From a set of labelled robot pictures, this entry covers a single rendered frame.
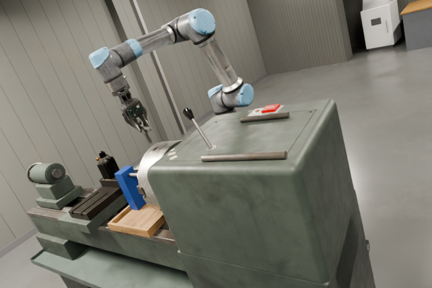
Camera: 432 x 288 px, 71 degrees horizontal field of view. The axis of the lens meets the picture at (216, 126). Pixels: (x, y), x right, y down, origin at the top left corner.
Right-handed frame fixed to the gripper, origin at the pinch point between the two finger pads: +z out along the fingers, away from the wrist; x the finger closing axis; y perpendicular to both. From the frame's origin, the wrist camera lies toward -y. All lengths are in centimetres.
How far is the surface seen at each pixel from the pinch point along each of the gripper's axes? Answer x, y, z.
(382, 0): 586, -329, 153
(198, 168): 4.8, 38.3, 6.3
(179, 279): -24, -2, 78
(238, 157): 14, 49, 5
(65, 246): -75, -75, 65
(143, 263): -37, -30, 78
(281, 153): 22, 60, 4
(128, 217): -28, -24, 44
